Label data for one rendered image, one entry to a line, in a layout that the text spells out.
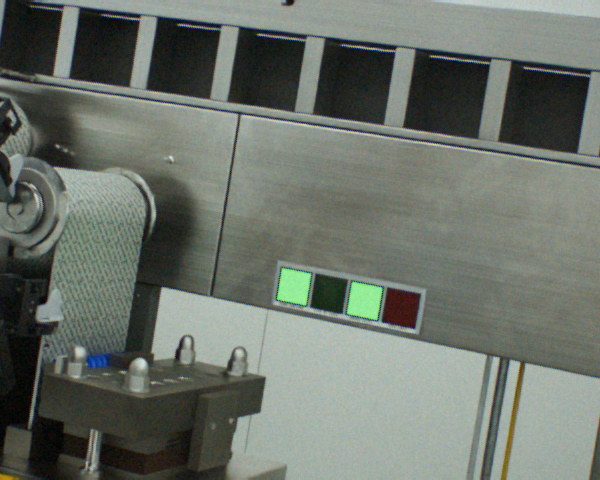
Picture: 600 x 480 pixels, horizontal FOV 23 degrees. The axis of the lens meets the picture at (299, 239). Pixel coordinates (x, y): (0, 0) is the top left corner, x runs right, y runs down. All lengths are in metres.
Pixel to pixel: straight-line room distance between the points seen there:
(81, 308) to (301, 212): 0.38
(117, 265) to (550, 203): 0.66
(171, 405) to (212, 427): 0.10
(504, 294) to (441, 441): 2.53
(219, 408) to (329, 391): 2.64
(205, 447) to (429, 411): 2.57
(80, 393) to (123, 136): 0.55
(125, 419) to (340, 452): 2.83
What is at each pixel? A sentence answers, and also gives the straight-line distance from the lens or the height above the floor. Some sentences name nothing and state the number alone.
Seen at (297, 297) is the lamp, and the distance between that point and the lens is 2.26.
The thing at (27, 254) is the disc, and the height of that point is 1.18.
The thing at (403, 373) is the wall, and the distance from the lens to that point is 4.68.
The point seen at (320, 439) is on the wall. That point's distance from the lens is 4.81.
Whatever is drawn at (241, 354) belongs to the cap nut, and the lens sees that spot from 2.29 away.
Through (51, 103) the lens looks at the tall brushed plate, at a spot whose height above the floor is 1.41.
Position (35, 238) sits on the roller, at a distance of 2.10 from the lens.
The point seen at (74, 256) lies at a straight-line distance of 2.13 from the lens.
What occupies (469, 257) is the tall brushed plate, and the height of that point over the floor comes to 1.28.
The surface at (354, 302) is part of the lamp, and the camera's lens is 2.22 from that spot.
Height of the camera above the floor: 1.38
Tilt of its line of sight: 3 degrees down
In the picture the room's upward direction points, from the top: 9 degrees clockwise
